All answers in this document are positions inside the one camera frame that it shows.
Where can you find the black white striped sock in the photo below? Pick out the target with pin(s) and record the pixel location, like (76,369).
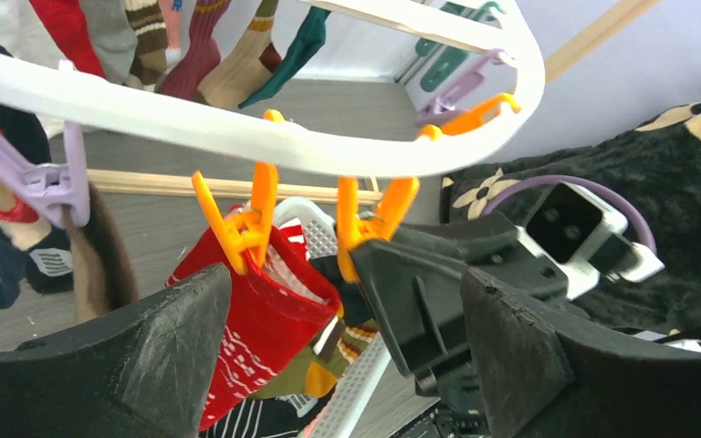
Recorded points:
(285,416)

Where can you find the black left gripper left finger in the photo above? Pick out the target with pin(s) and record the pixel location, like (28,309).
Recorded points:
(143,370)

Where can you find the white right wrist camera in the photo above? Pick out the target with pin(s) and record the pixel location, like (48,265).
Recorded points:
(582,236)

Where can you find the purple clip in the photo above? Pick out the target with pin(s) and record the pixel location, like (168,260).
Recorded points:
(51,189)
(443,106)

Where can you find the orange clip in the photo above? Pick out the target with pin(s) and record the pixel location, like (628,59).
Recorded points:
(479,115)
(243,237)
(353,230)

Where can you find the tan ribbed sock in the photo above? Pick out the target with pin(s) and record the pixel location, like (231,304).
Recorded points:
(248,67)

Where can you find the brown striped sock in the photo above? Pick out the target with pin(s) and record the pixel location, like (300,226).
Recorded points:
(149,60)

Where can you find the white oval clip hanger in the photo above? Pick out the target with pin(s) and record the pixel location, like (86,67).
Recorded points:
(95,102)

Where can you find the teal clip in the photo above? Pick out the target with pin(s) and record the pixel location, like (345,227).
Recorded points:
(450,58)

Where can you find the dark green sock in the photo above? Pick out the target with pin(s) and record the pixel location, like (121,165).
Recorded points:
(309,39)

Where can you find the pink sock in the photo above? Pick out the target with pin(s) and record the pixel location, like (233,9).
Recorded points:
(172,14)

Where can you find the santa christmas sock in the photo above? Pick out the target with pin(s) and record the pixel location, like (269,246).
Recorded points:
(0,205)

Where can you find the maroon ribbed sock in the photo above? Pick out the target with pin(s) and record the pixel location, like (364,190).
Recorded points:
(202,54)

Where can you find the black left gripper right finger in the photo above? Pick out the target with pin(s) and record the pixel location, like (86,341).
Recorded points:
(544,372)

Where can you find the red white sock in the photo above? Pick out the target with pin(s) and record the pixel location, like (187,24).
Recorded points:
(95,35)

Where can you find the white plastic basket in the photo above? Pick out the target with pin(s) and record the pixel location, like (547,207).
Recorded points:
(352,392)

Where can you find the olive green sock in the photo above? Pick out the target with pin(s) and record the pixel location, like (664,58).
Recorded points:
(317,367)

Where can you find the black floral plush blanket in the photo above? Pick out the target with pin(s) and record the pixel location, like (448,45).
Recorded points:
(657,168)

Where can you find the red snowflake sock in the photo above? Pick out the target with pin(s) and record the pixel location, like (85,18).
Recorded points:
(275,311)

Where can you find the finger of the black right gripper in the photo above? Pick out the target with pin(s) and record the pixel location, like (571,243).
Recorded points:
(412,284)

